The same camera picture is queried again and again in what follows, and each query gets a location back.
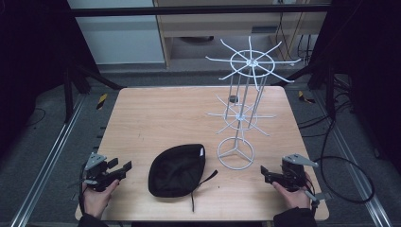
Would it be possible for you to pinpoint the black hat with strap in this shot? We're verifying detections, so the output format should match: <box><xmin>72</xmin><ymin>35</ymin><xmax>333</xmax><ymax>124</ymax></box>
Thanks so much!
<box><xmin>148</xmin><ymin>143</ymin><xmax>219</xmax><ymax>213</ymax></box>

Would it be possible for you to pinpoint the yellow black tape marker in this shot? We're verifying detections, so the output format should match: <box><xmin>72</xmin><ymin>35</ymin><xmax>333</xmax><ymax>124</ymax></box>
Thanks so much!
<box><xmin>297</xmin><ymin>90</ymin><xmax>317</xmax><ymax>105</ymax></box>
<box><xmin>96</xmin><ymin>93</ymin><xmax>109</xmax><ymax>111</ymax></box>

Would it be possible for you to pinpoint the metal floor rail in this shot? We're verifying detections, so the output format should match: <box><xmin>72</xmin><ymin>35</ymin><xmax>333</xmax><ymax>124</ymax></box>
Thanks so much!
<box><xmin>9</xmin><ymin>94</ymin><xmax>87</xmax><ymax>227</ymax></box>
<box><xmin>314</xmin><ymin>90</ymin><xmax>393</xmax><ymax>227</ymax></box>

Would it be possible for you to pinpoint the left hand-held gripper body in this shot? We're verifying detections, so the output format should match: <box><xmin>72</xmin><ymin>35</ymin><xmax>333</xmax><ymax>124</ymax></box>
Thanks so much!
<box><xmin>68</xmin><ymin>152</ymin><xmax>123</xmax><ymax>193</ymax></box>

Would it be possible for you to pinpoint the black horizontal frame bar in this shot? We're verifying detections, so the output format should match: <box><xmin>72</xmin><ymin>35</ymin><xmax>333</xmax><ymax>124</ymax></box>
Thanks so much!
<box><xmin>67</xmin><ymin>4</ymin><xmax>333</xmax><ymax>18</ymax></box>

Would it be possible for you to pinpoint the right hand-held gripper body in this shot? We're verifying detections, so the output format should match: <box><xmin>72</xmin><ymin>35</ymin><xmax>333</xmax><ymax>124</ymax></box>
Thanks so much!
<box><xmin>272</xmin><ymin>152</ymin><xmax>333</xmax><ymax>203</ymax></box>

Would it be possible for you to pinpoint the white cabinet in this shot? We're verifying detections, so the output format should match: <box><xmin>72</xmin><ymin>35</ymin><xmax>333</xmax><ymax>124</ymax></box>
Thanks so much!
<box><xmin>66</xmin><ymin>0</ymin><xmax>166</xmax><ymax>66</ymax></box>

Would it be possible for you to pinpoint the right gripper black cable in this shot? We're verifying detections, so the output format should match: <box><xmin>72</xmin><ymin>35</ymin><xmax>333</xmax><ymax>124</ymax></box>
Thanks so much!
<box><xmin>304</xmin><ymin>171</ymin><xmax>319</xmax><ymax>219</ymax></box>

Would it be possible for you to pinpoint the thin black floor cable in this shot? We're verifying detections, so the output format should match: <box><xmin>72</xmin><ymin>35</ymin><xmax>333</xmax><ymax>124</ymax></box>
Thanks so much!
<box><xmin>26</xmin><ymin>107</ymin><xmax>47</xmax><ymax>128</ymax></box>

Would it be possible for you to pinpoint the dark curtain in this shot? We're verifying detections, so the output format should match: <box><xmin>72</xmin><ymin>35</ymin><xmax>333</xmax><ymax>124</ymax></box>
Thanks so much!
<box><xmin>0</xmin><ymin>0</ymin><xmax>97</xmax><ymax>160</ymax></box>
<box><xmin>310</xmin><ymin>0</ymin><xmax>401</xmax><ymax>176</ymax></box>

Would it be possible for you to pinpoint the person's left hand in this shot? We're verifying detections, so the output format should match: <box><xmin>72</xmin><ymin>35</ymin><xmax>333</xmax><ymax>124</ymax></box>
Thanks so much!
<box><xmin>81</xmin><ymin>178</ymin><xmax>121</xmax><ymax>220</ymax></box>

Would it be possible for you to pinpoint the long black looped cable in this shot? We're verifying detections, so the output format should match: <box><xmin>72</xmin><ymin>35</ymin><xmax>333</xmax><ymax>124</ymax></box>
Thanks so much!
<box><xmin>297</xmin><ymin>103</ymin><xmax>376</xmax><ymax>204</ymax></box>

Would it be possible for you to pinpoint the person's right hand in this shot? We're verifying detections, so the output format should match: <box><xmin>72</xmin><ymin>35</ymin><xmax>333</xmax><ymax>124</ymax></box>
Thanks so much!
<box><xmin>271</xmin><ymin>180</ymin><xmax>312</xmax><ymax>211</ymax></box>

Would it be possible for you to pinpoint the bundle of hanging black cables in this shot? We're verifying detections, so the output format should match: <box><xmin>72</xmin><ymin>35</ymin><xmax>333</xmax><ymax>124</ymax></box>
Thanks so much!
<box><xmin>274</xmin><ymin>11</ymin><xmax>314</xmax><ymax>65</ymax></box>

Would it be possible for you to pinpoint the black metal stand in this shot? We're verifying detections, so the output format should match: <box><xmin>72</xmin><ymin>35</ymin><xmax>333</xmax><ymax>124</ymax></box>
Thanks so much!
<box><xmin>278</xmin><ymin>62</ymin><xmax>338</xmax><ymax>121</ymax></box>
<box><xmin>61</xmin><ymin>61</ymin><xmax>127</xmax><ymax>125</ymax></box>

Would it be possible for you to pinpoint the wooden shelf unit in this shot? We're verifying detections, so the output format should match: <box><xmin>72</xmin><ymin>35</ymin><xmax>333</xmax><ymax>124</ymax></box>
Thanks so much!
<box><xmin>152</xmin><ymin>0</ymin><xmax>332</xmax><ymax>69</ymax></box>

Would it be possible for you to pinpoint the white wire rotating rack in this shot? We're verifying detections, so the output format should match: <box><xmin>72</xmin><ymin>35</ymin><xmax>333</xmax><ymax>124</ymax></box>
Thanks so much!
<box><xmin>204</xmin><ymin>35</ymin><xmax>303</xmax><ymax>171</ymax></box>

